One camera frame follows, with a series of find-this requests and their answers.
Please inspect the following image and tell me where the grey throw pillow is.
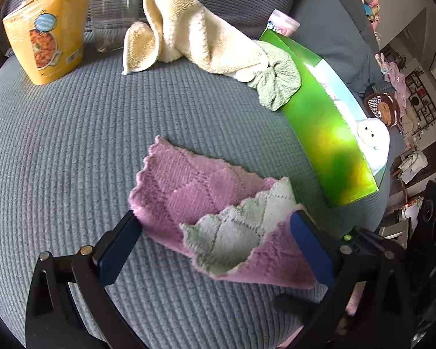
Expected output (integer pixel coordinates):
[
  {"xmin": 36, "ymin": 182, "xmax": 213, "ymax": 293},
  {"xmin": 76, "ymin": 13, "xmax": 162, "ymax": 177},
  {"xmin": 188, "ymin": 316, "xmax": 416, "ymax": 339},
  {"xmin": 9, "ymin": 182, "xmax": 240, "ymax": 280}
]
[{"xmin": 290, "ymin": 0, "xmax": 382, "ymax": 96}]

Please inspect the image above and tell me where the pink knitted cloth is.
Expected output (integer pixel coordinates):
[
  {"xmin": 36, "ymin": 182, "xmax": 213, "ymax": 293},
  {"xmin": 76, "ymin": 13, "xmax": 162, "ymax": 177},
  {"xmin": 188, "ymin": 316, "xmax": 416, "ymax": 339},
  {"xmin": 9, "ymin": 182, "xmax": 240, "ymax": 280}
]
[{"xmin": 129, "ymin": 136, "xmax": 316, "ymax": 289}]

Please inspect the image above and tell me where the white blue plush toy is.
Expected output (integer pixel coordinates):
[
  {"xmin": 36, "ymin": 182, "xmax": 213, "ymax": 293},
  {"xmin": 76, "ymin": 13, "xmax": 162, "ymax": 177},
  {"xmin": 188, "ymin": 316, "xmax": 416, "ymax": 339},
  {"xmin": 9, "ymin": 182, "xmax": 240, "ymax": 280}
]
[{"xmin": 356, "ymin": 118, "xmax": 390, "ymax": 176}]

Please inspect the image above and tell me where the green patterned scrunchie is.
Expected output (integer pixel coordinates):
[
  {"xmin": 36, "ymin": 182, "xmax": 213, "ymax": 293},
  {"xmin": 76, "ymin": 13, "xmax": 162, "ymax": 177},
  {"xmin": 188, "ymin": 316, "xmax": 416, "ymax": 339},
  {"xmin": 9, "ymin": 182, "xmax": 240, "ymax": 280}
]
[{"xmin": 247, "ymin": 40, "xmax": 301, "ymax": 111}]

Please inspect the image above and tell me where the brown round plush bag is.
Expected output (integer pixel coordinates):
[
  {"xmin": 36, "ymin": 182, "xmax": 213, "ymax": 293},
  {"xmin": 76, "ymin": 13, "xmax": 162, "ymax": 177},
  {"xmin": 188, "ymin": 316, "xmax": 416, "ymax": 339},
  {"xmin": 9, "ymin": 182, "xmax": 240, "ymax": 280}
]
[{"xmin": 363, "ymin": 93, "xmax": 401, "ymax": 128}]

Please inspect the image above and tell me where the grey sofa seat cushion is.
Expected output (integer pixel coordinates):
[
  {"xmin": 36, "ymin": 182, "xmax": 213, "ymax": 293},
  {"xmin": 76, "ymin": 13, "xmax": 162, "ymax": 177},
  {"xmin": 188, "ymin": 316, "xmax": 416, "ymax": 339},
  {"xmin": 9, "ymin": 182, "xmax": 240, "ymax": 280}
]
[{"xmin": 0, "ymin": 45, "xmax": 390, "ymax": 348}]

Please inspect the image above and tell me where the yellow snack pouch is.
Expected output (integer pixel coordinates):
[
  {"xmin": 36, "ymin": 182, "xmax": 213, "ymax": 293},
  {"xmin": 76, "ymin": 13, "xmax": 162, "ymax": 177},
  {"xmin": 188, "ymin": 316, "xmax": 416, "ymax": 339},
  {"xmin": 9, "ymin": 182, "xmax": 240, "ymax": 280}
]
[{"xmin": 3, "ymin": 0, "xmax": 90, "ymax": 85}]

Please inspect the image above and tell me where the pink white tissue pack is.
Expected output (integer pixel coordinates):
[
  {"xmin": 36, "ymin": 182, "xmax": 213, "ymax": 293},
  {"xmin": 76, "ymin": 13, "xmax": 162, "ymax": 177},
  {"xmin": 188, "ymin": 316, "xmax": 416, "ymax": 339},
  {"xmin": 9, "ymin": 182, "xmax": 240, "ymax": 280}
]
[{"xmin": 266, "ymin": 10, "xmax": 300, "ymax": 37}]

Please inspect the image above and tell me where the cream knitted towel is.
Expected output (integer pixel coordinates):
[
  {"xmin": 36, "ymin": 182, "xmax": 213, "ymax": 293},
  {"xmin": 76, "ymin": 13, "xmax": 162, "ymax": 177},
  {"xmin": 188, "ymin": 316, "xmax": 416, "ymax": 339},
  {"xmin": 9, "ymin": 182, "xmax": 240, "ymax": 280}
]
[{"xmin": 123, "ymin": 0, "xmax": 269, "ymax": 83}]

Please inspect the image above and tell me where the pink floral garment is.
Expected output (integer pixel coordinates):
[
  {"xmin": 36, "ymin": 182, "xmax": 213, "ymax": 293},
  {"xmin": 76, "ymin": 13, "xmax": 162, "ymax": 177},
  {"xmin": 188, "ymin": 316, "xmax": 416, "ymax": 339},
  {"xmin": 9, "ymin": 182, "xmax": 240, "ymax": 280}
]
[{"xmin": 375, "ymin": 53, "xmax": 411, "ymax": 117}]

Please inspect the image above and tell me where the pink plush toy pile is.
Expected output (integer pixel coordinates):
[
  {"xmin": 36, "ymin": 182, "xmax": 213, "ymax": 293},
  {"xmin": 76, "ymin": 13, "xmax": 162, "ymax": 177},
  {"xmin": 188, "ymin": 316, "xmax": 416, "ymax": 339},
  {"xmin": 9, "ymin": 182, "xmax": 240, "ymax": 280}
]
[{"xmin": 361, "ymin": 0, "xmax": 380, "ymax": 32}]

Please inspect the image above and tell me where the clear bottle metal cap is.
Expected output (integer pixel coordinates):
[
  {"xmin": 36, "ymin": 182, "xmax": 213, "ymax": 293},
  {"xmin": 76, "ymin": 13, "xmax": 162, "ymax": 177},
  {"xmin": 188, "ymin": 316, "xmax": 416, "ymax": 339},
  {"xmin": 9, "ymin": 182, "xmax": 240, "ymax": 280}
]
[{"xmin": 90, "ymin": 0, "xmax": 142, "ymax": 53}]

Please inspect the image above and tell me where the green cardboard box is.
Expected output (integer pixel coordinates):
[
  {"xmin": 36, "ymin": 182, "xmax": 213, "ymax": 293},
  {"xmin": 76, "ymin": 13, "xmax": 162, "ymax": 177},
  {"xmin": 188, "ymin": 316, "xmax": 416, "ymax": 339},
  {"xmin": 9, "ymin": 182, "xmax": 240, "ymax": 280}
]
[{"xmin": 260, "ymin": 29, "xmax": 385, "ymax": 207}]

